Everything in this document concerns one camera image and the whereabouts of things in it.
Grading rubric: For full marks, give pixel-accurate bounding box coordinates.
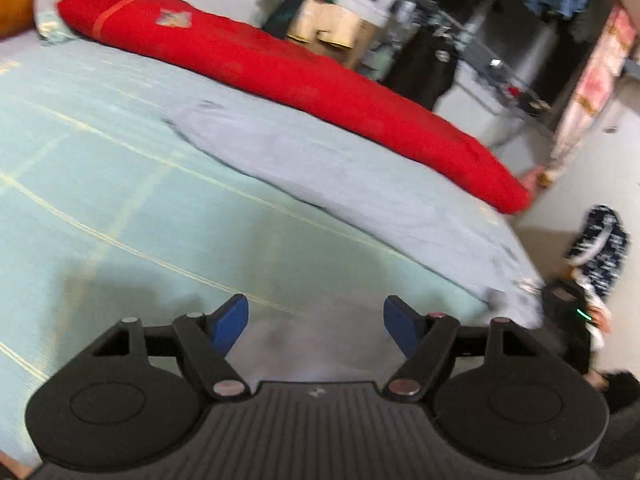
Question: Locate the metal clothes rack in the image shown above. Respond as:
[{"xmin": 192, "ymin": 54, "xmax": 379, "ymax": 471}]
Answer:
[{"xmin": 380, "ymin": 0, "xmax": 571, "ymax": 126}]

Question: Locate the bed with green checked sheet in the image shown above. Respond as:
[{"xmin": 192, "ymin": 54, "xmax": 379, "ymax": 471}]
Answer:
[{"xmin": 0, "ymin": 30, "xmax": 546, "ymax": 466}]

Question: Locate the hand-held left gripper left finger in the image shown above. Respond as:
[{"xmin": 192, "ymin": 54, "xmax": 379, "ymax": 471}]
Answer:
[{"xmin": 92, "ymin": 294, "xmax": 251, "ymax": 401}]

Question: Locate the pale checked pillow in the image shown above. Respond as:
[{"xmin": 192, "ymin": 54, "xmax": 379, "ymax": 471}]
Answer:
[{"xmin": 34, "ymin": 0, "xmax": 131, "ymax": 46}]

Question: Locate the light grey garment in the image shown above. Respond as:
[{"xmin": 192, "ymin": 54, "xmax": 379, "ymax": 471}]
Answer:
[{"xmin": 162, "ymin": 102, "xmax": 546, "ymax": 331}]

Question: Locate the person's right forearm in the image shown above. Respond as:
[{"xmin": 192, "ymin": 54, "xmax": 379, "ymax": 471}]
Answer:
[{"xmin": 597, "ymin": 369, "xmax": 640, "ymax": 413}]

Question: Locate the green bag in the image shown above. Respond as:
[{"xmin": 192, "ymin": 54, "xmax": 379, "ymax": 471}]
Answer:
[{"xmin": 262, "ymin": 0, "xmax": 341, "ymax": 36}]

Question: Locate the cardboard box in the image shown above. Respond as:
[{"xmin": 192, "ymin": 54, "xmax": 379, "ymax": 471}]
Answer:
[{"xmin": 287, "ymin": 0, "xmax": 386, "ymax": 71}]

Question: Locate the pink floral curtain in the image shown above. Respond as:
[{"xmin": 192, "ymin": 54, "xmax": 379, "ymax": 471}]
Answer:
[{"xmin": 520, "ymin": 5, "xmax": 640, "ymax": 191}]

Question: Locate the black jacket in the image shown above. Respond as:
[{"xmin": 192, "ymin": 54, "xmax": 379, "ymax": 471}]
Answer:
[{"xmin": 382, "ymin": 25, "xmax": 461, "ymax": 111}]

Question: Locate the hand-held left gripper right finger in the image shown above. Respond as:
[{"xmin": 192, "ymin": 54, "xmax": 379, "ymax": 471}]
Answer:
[{"xmin": 382, "ymin": 296, "xmax": 538, "ymax": 403}]

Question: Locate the red quilt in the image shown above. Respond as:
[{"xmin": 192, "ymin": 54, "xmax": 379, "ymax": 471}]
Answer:
[{"xmin": 56, "ymin": 0, "xmax": 533, "ymax": 216}]

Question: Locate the navy white patterned garment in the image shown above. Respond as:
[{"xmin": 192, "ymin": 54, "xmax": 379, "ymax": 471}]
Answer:
[{"xmin": 567, "ymin": 205, "xmax": 631, "ymax": 301}]

